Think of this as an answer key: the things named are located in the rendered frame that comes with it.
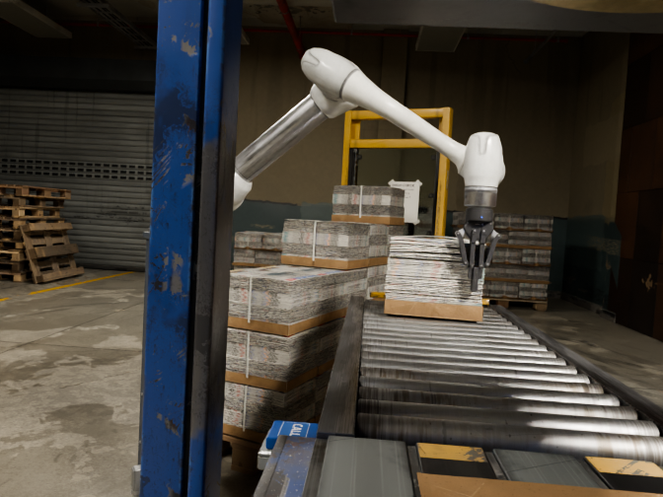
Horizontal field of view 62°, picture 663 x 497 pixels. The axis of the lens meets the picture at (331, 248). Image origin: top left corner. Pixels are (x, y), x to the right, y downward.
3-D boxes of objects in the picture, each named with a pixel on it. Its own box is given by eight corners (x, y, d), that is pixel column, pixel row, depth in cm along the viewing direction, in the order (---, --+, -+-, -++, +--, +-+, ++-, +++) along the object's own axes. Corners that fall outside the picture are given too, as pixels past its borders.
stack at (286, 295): (203, 462, 239) (211, 270, 235) (321, 391, 345) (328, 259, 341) (281, 485, 223) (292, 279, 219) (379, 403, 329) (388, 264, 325)
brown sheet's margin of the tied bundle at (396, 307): (387, 306, 181) (387, 292, 181) (478, 313, 176) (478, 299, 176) (383, 313, 165) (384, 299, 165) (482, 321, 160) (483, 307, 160)
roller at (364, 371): (352, 388, 109) (354, 363, 109) (599, 406, 106) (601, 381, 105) (352, 395, 104) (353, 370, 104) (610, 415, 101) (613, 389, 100)
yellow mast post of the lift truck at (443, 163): (419, 371, 373) (437, 107, 364) (423, 368, 381) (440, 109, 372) (432, 373, 369) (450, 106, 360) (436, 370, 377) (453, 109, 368)
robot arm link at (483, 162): (499, 186, 150) (502, 189, 163) (503, 128, 149) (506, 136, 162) (459, 185, 154) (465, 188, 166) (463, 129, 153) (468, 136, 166)
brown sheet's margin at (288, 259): (279, 262, 286) (280, 254, 286) (306, 260, 312) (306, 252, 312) (347, 269, 270) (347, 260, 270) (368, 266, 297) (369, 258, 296)
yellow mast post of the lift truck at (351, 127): (331, 355, 400) (344, 110, 391) (335, 353, 408) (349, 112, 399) (342, 357, 397) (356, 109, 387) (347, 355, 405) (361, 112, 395)
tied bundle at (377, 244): (306, 261, 313) (308, 221, 312) (328, 259, 340) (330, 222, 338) (368, 267, 297) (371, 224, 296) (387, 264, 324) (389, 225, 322)
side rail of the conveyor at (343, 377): (347, 326, 207) (349, 295, 206) (362, 327, 206) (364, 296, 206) (308, 521, 73) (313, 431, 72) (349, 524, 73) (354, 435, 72)
